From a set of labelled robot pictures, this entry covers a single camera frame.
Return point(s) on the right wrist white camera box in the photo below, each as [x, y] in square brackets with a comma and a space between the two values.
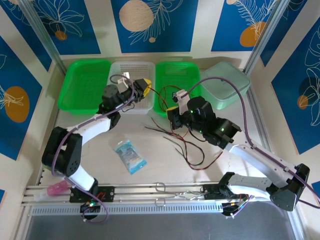
[182, 100]

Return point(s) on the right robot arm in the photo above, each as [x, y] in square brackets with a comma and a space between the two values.
[260, 160]

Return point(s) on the white plastic basket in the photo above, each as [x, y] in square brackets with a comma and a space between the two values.
[135, 70]

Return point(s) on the blue snack packet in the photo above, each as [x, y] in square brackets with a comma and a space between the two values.
[130, 156]

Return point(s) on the pink plastic packet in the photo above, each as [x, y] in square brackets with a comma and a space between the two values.
[57, 188]

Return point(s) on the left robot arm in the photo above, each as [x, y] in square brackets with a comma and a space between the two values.
[95, 127]

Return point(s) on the green plastic basket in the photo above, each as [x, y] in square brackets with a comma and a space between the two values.
[80, 85]
[177, 75]

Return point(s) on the grey metal sheet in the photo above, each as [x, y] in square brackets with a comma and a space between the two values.
[160, 228]

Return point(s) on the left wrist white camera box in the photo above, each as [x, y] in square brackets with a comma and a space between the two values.
[123, 83]

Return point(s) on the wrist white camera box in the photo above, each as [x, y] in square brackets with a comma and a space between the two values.
[182, 100]
[123, 83]

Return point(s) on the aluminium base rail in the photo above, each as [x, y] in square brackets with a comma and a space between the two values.
[140, 193]

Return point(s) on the aluminium frame post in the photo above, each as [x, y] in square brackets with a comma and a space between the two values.
[265, 35]
[41, 32]

